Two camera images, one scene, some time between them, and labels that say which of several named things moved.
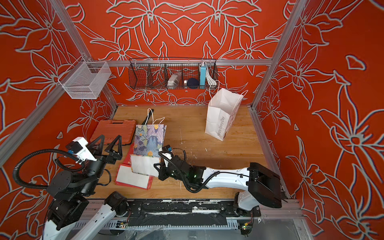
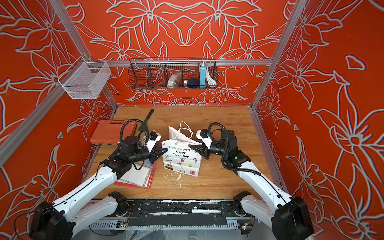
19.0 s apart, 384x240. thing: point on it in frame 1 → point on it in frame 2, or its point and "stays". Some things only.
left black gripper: (111, 159) → (154, 155)
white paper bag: (223, 110) → (180, 157)
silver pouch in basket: (174, 80) stays
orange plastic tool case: (111, 129) stays
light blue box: (203, 76) stays
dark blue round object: (193, 83) stays
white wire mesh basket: (85, 80) stays
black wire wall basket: (173, 73) stays
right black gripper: (162, 173) → (205, 152)
